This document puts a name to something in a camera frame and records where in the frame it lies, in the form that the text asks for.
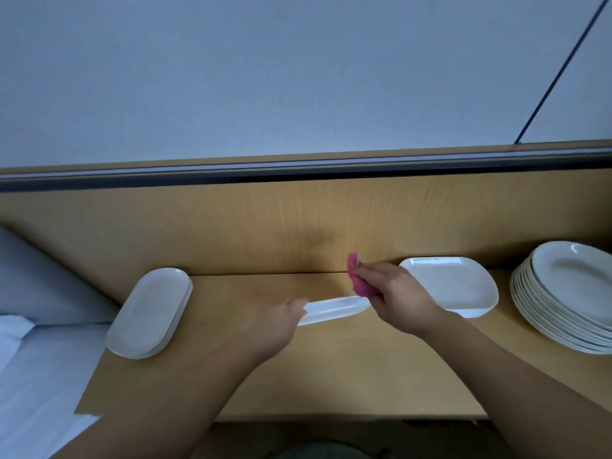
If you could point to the pink cleaning cloth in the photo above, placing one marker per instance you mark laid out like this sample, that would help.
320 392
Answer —
356 277

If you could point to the white pillow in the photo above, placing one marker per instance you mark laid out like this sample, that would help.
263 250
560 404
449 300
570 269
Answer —
11 334

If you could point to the person's right forearm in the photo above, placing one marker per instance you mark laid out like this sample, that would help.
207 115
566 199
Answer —
521 396

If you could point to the person's left hand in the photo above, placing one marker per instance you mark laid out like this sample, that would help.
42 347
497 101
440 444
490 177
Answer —
275 328

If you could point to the black wall rail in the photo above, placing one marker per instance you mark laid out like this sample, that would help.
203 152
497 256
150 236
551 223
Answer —
287 172

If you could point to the stack of white round plates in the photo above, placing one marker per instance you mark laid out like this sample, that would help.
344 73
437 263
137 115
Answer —
569 291

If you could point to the person's left forearm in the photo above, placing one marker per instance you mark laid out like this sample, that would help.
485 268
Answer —
163 406

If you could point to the person's right hand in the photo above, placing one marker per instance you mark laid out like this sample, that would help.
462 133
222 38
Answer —
402 299

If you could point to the grey upholstered headboard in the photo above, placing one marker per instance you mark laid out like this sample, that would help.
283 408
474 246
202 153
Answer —
43 282

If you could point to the white glossy rectangular plate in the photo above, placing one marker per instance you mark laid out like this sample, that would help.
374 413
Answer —
148 310
335 308

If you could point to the white bed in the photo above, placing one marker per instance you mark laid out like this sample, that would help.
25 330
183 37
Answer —
38 396

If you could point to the stack of white rectangular plates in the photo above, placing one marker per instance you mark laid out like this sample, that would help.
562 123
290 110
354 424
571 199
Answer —
459 282

